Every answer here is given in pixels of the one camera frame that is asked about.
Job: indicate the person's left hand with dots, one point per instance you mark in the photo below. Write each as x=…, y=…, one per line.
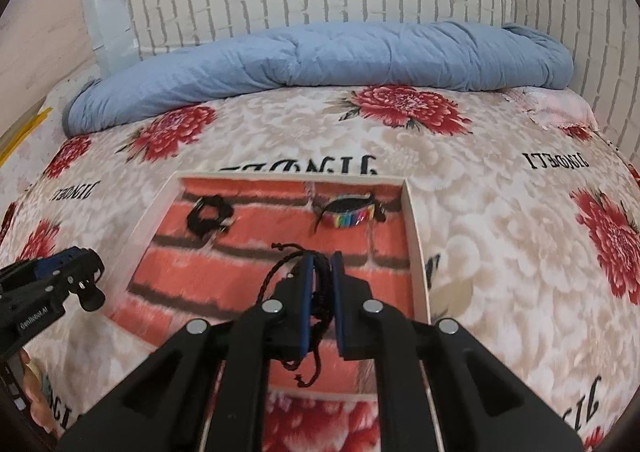
x=40, y=410

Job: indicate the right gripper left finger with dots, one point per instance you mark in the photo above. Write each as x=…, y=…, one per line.
x=205, y=388

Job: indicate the blue rolled duvet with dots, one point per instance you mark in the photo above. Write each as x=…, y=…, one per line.
x=457, y=56

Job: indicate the brick-pattern jewelry tray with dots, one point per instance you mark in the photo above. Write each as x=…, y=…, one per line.
x=210, y=244

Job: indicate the floral fleece blanket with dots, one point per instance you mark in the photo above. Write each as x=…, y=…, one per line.
x=530, y=235

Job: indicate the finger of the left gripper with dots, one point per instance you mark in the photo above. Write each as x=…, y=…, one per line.
x=80, y=278
x=60, y=259

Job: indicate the pink floral pillow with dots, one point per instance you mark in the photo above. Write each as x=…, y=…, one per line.
x=553, y=108

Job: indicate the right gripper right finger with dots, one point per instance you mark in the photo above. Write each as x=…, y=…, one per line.
x=438, y=387

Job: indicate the clear plastic sheet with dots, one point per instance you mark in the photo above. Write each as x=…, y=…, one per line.
x=113, y=40

